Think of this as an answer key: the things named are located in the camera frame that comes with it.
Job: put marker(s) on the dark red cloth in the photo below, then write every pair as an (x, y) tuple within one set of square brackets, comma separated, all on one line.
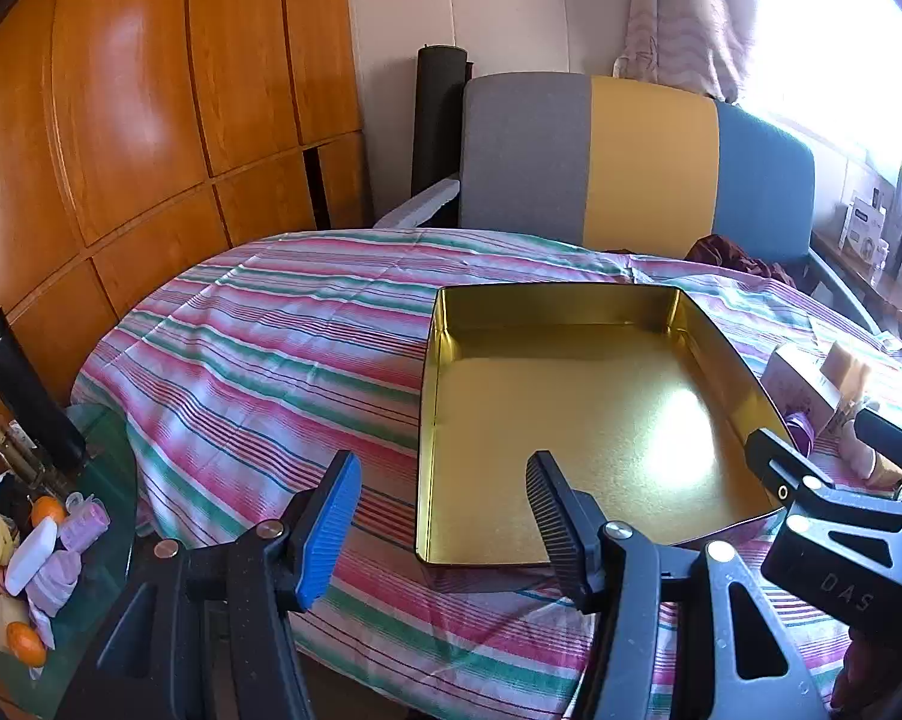
[(728, 255)]

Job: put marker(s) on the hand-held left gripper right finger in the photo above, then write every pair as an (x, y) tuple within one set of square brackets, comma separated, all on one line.
[(559, 532)]

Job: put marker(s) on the grey yellow blue sofa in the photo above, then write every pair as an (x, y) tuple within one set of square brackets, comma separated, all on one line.
[(646, 165)]

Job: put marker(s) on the wooden wardrobe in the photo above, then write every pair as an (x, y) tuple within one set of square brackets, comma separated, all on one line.
[(135, 105)]

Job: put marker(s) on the white printed carton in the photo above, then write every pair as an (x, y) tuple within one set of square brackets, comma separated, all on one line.
[(862, 223)]

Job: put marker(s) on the wooden desk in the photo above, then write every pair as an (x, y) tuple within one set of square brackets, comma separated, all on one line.
[(863, 285)]

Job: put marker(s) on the purple candy packet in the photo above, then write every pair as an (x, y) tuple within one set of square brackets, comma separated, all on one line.
[(799, 431)]

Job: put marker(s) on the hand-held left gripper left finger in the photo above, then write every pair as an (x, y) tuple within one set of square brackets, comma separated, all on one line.
[(329, 540)]

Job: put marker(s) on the patterned pink curtain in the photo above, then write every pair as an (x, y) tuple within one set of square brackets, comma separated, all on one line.
[(683, 15)]

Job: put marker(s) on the beige snack box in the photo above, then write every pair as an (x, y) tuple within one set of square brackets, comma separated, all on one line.
[(796, 379)]

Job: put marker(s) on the white oblong case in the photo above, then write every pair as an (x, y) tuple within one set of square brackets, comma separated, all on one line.
[(30, 556)]

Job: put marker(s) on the yellow snack packet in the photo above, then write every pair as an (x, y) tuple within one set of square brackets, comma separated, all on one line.
[(850, 371)]

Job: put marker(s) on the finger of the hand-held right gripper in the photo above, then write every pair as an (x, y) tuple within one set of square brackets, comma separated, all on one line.
[(889, 435), (773, 457)]

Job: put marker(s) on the golden tin box maroon sides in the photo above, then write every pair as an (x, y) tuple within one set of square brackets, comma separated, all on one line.
[(571, 405)]

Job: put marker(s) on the orange fruit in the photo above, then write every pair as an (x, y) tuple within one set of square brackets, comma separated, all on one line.
[(29, 639), (45, 511)]

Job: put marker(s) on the purple ribbed roll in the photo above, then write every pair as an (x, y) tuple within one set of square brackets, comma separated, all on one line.
[(84, 525), (57, 581)]

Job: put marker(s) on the black rolled mat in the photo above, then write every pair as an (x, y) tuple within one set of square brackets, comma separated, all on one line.
[(439, 120)]

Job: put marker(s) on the round glass side table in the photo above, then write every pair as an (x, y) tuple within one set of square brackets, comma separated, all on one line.
[(109, 465)]

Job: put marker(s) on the black thermos bottle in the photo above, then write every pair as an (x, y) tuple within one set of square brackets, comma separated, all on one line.
[(23, 390)]

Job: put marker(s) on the window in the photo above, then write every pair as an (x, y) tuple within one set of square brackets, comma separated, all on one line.
[(833, 37)]

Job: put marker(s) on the striped pink green tablecloth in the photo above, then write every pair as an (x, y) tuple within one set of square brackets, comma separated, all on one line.
[(271, 360)]

